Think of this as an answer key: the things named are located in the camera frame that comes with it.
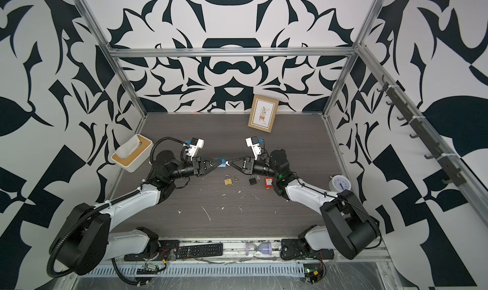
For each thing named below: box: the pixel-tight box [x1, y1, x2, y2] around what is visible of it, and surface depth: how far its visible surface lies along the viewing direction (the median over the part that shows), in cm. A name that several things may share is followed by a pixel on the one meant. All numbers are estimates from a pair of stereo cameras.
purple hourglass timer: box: [245, 241, 273, 257], surface depth 75 cm
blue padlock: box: [217, 157, 227, 169], surface depth 74 cm
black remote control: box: [176, 242, 224, 260], surface depth 74 cm
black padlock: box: [248, 174, 258, 186], surface depth 95 cm
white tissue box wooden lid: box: [111, 134, 153, 168], surface depth 96 cm
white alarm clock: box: [328, 174, 352, 193], surface depth 91 cm
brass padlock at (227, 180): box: [223, 173, 234, 186], surface depth 94 cm
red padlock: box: [264, 176, 274, 190], surface depth 93 cm
